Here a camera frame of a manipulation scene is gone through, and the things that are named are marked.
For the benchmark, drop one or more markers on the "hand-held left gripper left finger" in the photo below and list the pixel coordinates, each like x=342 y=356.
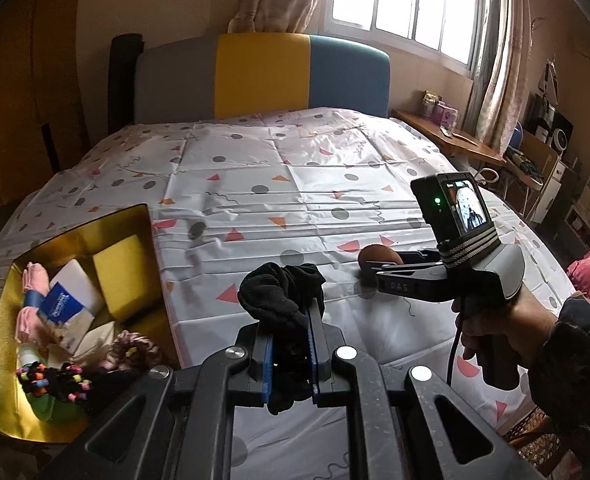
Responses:
x=269 y=370

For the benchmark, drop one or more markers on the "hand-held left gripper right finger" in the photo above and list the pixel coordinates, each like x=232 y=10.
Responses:
x=315 y=360

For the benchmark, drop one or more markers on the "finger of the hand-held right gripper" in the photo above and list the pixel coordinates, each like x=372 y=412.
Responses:
x=422 y=256

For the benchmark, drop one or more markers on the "brown makeup sponge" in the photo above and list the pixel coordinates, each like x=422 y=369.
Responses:
x=380 y=255

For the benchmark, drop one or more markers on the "black scrunchie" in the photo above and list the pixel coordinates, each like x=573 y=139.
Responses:
x=280 y=290

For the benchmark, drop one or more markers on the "pink scrunchie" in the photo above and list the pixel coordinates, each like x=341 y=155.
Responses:
x=135 y=347

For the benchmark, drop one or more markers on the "black hair piece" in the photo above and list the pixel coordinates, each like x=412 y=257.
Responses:
x=110 y=385

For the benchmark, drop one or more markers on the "yellow sponge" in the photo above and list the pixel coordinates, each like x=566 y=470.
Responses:
x=125 y=275

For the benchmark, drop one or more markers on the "cream cloth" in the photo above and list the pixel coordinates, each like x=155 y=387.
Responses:
x=97 y=337

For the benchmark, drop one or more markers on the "white tube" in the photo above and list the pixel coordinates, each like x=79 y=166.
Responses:
x=82 y=285

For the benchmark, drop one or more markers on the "gold cardboard box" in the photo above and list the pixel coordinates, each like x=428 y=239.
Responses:
x=110 y=230

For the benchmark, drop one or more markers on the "green soft bottle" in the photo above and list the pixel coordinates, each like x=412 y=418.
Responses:
x=60 y=410

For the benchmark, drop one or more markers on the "blue tissue packet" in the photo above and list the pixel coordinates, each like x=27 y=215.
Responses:
x=60 y=305

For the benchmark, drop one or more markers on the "person's right forearm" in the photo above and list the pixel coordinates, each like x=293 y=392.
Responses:
x=575 y=360

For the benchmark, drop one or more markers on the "person's right hand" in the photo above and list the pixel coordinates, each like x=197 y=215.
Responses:
x=530 y=320

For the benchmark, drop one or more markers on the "white cabinet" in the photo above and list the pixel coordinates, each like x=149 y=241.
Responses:
x=550 y=190

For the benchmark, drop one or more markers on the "wooden desk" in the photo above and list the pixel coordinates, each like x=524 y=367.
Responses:
x=455 y=145

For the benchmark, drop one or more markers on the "purple box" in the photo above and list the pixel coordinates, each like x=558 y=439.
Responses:
x=446 y=114

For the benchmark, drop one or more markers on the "small patterned packet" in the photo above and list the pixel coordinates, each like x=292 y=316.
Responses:
x=429 y=105

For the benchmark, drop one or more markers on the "black stereo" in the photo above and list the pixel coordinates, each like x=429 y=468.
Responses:
x=550 y=125

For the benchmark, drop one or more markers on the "patterned woven mat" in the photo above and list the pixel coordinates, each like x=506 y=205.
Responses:
x=535 y=435

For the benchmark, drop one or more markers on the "grey yellow blue headboard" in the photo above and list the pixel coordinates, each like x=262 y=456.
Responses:
x=260 y=75

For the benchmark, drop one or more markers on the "window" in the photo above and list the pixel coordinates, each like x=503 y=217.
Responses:
x=400 y=0

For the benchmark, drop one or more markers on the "wooden wardrobe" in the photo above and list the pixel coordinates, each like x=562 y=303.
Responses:
x=15 y=85

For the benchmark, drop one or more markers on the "black post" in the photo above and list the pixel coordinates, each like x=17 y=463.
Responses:
x=50 y=147

